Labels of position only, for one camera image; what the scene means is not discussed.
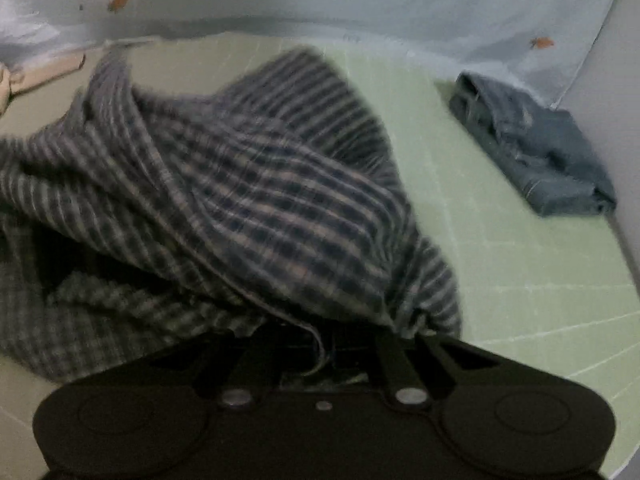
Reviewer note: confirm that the folded blue denim jeans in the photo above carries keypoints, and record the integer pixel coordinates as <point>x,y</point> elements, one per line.
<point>542,152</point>

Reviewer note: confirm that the light blue patterned bedsheet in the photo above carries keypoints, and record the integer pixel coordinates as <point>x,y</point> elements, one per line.
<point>539,45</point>

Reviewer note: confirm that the beige crumpled cloth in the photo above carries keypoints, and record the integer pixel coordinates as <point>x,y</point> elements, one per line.
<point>25,79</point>

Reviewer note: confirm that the blue white plaid shirt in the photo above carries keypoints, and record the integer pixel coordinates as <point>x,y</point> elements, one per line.
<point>138,220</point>

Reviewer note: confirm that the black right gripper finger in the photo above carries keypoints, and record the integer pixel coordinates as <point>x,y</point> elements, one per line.
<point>426,374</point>

